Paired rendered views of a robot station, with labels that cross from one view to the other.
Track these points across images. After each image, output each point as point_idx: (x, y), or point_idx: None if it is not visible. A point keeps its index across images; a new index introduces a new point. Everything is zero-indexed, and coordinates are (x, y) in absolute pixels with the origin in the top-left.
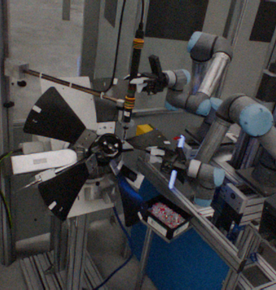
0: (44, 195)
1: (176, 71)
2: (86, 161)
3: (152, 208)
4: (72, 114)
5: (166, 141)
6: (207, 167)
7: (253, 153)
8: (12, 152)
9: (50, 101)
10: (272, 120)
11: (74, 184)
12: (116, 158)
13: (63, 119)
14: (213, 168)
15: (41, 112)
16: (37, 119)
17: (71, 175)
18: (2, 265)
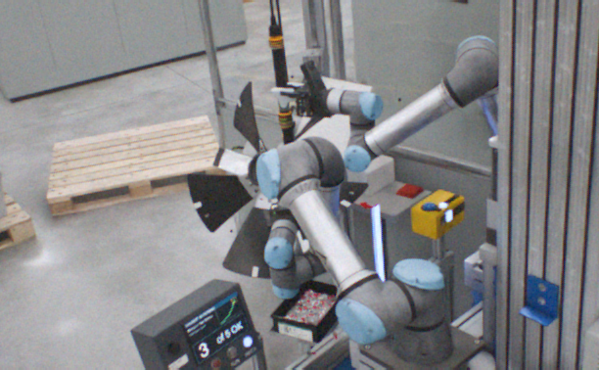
0: (191, 189)
1: (350, 93)
2: (240, 176)
3: (309, 292)
4: (253, 118)
5: (347, 202)
6: (273, 233)
7: (485, 306)
8: (238, 148)
9: (245, 98)
10: (271, 179)
11: (224, 196)
12: (258, 185)
13: (249, 121)
14: (275, 237)
15: (241, 109)
16: (239, 115)
17: (218, 182)
18: (335, 330)
